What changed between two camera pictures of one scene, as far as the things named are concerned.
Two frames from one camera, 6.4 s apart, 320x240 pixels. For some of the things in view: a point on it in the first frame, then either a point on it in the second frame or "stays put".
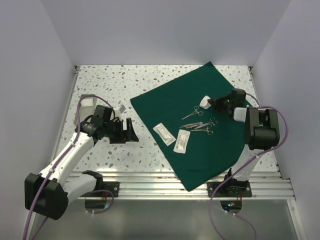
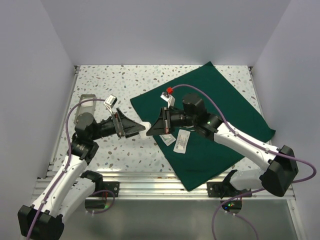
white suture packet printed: [182, 141] stays put
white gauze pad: [85, 102] stays put
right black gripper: [216, 103] -> [163, 125]
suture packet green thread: [164, 134] stays put
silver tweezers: [192, 125] stays put
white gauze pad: [204, 103] -> [147, 124]
